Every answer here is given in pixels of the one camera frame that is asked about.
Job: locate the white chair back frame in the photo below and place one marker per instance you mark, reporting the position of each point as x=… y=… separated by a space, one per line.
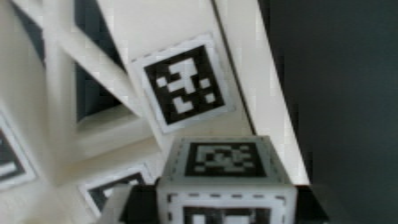
x=126 y=73

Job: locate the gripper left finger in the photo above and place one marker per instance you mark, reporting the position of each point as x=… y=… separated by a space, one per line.
x=130 y=206

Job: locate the small white tagged cube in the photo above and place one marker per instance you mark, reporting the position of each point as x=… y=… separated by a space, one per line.
x=224 y=185

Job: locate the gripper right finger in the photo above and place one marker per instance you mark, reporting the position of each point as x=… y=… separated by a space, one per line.
x=311 y=213

